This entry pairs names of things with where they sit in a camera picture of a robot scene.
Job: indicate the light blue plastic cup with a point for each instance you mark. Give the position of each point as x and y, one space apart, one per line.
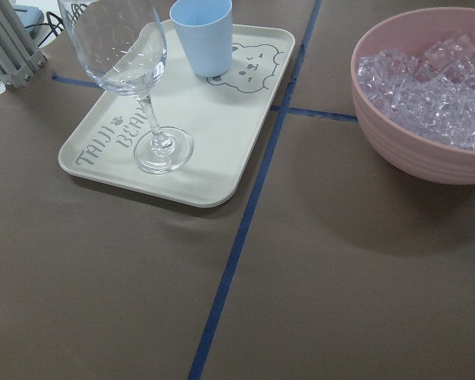
205 31

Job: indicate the clear ice cubes pile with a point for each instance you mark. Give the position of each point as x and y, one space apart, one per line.
431 94

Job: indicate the cream bear tray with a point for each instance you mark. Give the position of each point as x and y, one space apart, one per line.
222 115

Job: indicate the clear wine glass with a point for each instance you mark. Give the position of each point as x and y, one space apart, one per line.
121 46

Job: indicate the pink bowl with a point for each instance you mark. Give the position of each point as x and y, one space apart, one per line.
413 32

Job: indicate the aluminium frame post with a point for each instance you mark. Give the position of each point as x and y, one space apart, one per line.
20 58

